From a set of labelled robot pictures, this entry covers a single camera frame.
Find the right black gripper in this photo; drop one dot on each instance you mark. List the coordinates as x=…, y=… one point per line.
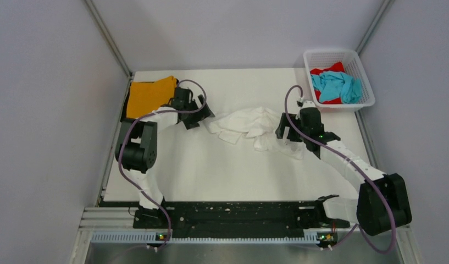
x=284, y=122

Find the folded black t shirt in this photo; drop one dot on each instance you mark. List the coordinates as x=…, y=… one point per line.
x=124, y=108

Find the white slotted cable duct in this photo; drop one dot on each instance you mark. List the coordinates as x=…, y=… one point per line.
x=131, y=237

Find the cyan t shirt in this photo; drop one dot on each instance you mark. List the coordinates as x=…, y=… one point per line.
x=332, y=83

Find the aluminium rail frame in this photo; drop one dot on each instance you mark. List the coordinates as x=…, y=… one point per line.
x=107, y=218

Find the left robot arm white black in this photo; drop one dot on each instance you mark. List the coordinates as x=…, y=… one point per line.
x=137, y=145

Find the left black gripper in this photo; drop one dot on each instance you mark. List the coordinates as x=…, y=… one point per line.
x=204, y=113

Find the white plastic basket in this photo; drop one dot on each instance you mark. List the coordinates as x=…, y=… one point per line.
x=325, y=58

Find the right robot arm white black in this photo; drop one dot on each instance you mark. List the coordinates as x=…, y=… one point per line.
x=382, y=201

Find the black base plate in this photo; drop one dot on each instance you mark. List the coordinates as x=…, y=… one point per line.
x=235, y=220

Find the left corner metal post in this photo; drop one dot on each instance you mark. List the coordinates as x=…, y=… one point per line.
x=107, y=36

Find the red t shirt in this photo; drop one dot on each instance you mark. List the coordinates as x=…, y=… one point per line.
x=336, y=67

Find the right corner metal post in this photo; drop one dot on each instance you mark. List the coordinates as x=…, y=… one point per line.
x=377, y=19

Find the corner metal post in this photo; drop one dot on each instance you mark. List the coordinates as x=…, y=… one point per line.
x=377, y=19
x=107, y=36

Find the folded orange t shirt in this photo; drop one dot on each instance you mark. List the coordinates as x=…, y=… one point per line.
x=145, y=97

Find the white t shirt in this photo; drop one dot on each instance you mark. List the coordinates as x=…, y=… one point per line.
x=255, y=125

